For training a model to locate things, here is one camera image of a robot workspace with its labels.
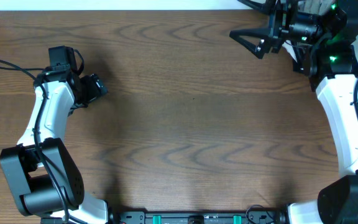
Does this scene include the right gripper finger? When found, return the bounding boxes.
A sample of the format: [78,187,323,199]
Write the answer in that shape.
[238,0,275,14]
[229,28,272,59]

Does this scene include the khaki green shorts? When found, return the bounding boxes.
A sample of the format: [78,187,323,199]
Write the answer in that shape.
[298,0,334,15]

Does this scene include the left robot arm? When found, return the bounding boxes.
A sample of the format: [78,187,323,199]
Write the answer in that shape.
[0,46,109,223]

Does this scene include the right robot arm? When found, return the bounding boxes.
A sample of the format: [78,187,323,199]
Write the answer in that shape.
[229,1,358,223]

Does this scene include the white folded garment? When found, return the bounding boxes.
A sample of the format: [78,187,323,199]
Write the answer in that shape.
[283,40,298,62]

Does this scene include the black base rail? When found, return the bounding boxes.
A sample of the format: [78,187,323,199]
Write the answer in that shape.
[112,208,288,224]

